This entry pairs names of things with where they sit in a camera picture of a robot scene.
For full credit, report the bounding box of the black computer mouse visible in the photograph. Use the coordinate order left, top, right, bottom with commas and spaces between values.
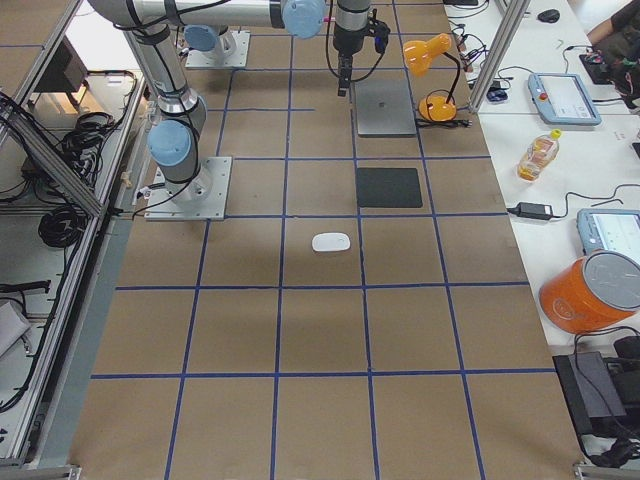
537, 9, 560, 24

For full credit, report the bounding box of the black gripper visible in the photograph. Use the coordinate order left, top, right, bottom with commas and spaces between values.
337, 49, 354, 97

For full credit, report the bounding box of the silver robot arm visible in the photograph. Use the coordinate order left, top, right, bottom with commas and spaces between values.
90, 1, 325, 203
333, 0, 371, 97

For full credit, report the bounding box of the near teach pendant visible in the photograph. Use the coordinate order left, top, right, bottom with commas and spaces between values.
576, 208, 640, 263

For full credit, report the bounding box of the orange bucket grey lid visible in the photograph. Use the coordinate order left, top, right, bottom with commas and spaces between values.
539, 250, 639, 333

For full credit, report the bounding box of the orange desk lamp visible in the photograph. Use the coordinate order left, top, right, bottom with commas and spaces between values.
402, 33, 461, 124

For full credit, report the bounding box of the teach pendant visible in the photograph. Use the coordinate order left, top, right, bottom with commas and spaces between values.
527, 73, 601, 126
576, 208, 640, 263

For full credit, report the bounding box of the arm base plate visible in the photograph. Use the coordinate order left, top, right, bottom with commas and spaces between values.
143, 157, 232, 221
185, 30, 250, 70

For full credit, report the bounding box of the black mousepad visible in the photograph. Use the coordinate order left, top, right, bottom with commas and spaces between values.
356, 167, 423, 208

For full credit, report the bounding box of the silver closed laptop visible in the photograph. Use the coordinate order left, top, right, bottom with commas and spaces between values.
354, 79, 417, 138

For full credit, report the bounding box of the aluminium frame post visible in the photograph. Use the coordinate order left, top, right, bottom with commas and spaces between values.
468, 0, 530, 114

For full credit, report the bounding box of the white computer mouse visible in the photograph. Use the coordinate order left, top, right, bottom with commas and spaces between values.
311, 232, 351, 253

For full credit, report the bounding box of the yellow drink bottle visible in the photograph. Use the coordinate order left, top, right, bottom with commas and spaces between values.
517, 129, 562, 181

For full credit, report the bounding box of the far teach pendant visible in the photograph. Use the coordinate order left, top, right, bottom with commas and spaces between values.
527, 73, 601, 126

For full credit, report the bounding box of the black power adapter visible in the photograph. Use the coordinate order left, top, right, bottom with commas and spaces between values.
510, 202, 554, 221

